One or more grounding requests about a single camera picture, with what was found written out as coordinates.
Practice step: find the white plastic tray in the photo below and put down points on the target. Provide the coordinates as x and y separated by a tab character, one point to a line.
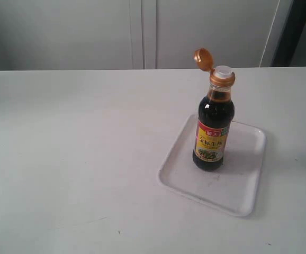
232	188

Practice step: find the dark soy sauce bottle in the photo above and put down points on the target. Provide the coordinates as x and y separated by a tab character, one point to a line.
215	113

